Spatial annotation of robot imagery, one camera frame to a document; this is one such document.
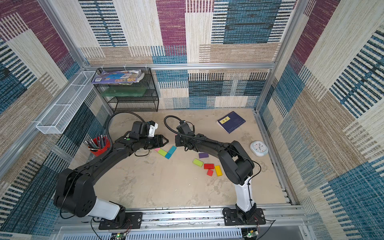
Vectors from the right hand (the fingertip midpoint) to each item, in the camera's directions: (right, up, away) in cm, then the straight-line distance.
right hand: (181, 140), depth 96 cm
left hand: (-8, +1, -10) cm, 13 cm away
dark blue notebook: (+35, +12, +16) cm, 41 cm away
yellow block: (+22, -17, -7) cm, 29 cm away
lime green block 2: (+10, -13, -4) cm, 17 cm away
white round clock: (+49, -5, -1) cm, 49 cm away
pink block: (-15, -6, 0) cm, 16 cm away
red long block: (+17, -15, -4) cm, 23 cm away
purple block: (+14, -9, 0) cm, 17 cm away
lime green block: (-12, -8, 0) cm, 14 cm away
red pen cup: (-47, -1, -9) cm, 48 cm away
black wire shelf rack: (-27, +27, +23) cm, 45 cm away
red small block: (+17, -18, -7) cm, 26 cm away
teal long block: (-6, -7, +3) cm, 10 cm away
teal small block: (-8, -10, -1) cm, 13 cm away
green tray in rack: (-38, +32, +4) cm, 49 cm away
